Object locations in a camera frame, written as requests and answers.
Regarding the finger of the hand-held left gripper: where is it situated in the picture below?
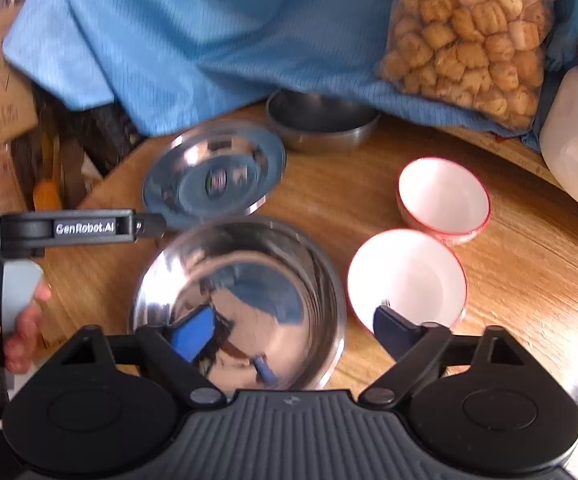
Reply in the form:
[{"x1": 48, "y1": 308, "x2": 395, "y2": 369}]
[{"x1": 134, "y1": 213, "x2": 166, "y2": 239}]

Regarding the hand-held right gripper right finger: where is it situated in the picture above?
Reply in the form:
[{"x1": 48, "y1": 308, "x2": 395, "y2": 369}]
[{"x1": 359, "y1": 302, "x2": 527, "y2": 411}]

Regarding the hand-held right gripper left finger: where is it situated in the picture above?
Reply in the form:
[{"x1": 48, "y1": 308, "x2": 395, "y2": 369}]
[{"x1": 59, "y1": 305, "x2": 227, "y2": 408}]

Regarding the white bowl with red rim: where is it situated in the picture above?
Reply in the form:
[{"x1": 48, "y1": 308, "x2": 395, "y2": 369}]
[
  {"x1": 396, "y1": 157, "x2": 492, "y2": 247},
  {"x1": 346, "y1": 229, "x2": 468, "y2": 336}
]

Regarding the steel plate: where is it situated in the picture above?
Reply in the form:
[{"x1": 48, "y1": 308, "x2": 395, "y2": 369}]
[{"x1": 142, "y1": 121, "x2": 287, "y2": 218}]

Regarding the large steel bowl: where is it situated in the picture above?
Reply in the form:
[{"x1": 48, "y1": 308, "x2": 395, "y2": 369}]
[{"x1": 129, "y1": 216, "x2": 347, "y2": 393}]

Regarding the person's left hand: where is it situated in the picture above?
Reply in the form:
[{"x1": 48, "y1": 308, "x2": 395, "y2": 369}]
[{"x1": 0, "y1": 280, "x2": 53, "y2": 375}]

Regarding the blue cloth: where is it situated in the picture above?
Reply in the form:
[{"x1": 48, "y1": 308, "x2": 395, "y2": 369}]
[{"x1": 1, "y1": 0, "x2": 578, "y2": 153}]

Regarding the small steel bowl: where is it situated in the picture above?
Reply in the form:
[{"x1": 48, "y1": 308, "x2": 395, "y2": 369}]
[{"x1": 265, "y1": 87, "x2": 382, "y2": 153}]

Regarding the wooden desk shelf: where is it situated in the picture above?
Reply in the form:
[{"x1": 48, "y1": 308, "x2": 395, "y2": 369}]
[{"x1": 439, "y1": 125, "x2": 567, "y2": 192}]

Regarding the clear bag of biscuits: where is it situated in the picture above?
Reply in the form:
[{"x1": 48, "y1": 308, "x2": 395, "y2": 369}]
[{"x1": 376, "y1": 0, "x2": 560, "y2": 131}]

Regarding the orange handled tool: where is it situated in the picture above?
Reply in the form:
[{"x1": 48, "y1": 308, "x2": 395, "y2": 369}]
[{"x1": 33, "y1": 180, "x2": 64, "y2": 212}]

